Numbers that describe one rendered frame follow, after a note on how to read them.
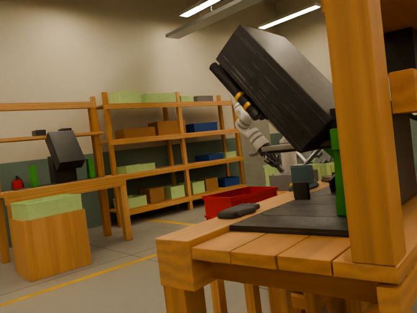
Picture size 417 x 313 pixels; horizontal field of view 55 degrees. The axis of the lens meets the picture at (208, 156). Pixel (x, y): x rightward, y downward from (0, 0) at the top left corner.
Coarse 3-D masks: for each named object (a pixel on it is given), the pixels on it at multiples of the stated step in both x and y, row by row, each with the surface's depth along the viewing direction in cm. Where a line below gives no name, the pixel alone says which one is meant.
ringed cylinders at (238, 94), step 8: (216, 64) 161; (216, 72) 159; (224, 72) 159; (224, 80) 157; (232, 80) 161; (232, 88) 155; (240, 88) 159; (240, 96) 154; (248, 96) 157; (240, 104) 155; (248, 104) 152; (248, 112) 152; (256, 112) 150
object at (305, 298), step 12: (276, 288) 237; (276, 300) 238; (300, 300) 229; (312, 300) 222; (324, 300) 232; (336, 300) 240; (276, 312) 239; (300, 312) 256; (312, 312) 223; (336, 312) 239
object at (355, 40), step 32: (352, 0) 80; (352, 32) 81; (352, 64) 81; (384, 64) 84; (352, 96) 82; (384, 96) 82; (352, 128) 83; (384, 128) 81; (352, 160) 83; (384, 160) 79; (352, 192) 84; (384, 192) 80; (352, 224) 84; (384, 224) 80; (352, 256) 85; (384, 256) 81
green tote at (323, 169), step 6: (264, 168) 304; (270, 168) 299; (276, 168) 293; (318, 168) 259; (324, 168) 255; (330, 168) 255; (270, 174) 299; (318, 174) 259; (324, 174) 255; (330, 174) 255
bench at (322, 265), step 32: (416, 224) 111; (192, 256) 115; (224, 256) 107; (256, 256) 101; (288, 256) 95; (320, 256) 92; (416, 256) 92; (288, 288) 105; (320, 288) 99; (352, 288) 94; (384, 288) 82; (416, 288) 91
